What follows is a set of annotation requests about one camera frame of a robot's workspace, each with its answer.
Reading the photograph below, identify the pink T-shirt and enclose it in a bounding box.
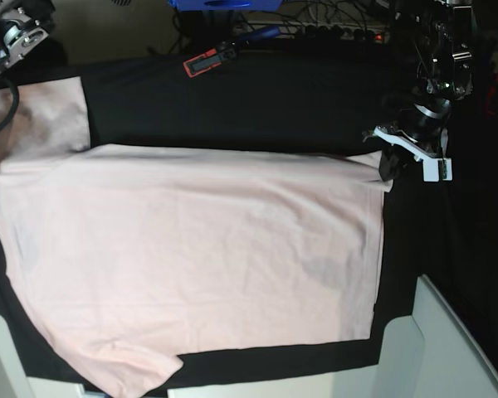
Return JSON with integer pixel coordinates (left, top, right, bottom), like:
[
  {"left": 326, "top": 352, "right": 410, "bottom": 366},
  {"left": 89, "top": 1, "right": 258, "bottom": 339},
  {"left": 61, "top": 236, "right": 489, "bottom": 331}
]
[{"left": 0, "top": 78, "right": 392, "bottom": 397}]

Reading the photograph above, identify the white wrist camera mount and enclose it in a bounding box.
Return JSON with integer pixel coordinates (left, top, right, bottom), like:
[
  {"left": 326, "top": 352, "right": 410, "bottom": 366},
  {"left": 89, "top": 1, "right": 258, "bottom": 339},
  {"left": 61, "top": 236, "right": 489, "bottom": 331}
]
[{"left": 422, "top": 158, "right": 452, "bottom": 182}]

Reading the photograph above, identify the blue box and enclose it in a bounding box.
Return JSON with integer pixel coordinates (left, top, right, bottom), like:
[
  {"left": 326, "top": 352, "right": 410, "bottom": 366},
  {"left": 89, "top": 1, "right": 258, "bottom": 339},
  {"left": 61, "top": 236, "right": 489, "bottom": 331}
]
[{"left": 168, "top": 0, "right": 283, "bottom": 12}]

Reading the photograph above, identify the black table cloth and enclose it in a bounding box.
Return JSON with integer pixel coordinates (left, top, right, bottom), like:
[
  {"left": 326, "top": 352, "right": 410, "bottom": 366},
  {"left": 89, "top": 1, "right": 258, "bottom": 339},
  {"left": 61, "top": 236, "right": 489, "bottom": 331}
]
[{"left": 11, "top": 53, "right": 498, "bottom": 395}]

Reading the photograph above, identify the red object at right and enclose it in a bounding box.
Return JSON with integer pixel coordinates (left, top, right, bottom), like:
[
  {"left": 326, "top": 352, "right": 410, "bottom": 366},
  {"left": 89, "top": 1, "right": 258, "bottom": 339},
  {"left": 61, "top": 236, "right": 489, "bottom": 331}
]
[{"left": 485, "top": 72, "right": 498, "bottom": 117}]

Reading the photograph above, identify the white power strip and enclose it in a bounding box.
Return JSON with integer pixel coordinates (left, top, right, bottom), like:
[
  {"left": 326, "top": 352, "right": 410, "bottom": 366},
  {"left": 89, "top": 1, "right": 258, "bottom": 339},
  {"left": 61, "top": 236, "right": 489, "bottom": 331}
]
[{"left": 233, "top": 20, "right": 390, "bottom": 44}]

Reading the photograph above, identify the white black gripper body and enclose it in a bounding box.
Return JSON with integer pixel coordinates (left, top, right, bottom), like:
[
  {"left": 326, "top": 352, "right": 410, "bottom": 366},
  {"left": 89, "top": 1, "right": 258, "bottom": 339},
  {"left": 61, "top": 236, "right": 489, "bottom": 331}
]
[{"left": 380, "top": 103, "right": 452, "bottom": 158}]

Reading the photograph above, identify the orange black clamp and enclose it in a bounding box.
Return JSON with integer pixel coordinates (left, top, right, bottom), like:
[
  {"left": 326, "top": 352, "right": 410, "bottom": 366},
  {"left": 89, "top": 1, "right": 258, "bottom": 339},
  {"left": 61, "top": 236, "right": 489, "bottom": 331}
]
[{"left": 183, "top": 25, "right": 281, "bottom": 78}]

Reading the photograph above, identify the robot arm right side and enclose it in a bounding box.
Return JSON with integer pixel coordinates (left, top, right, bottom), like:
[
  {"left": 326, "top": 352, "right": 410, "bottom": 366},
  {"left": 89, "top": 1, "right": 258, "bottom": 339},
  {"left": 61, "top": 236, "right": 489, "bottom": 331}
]
[{"left": 0, "top": 1, "right": 55, "bottom": 133}]

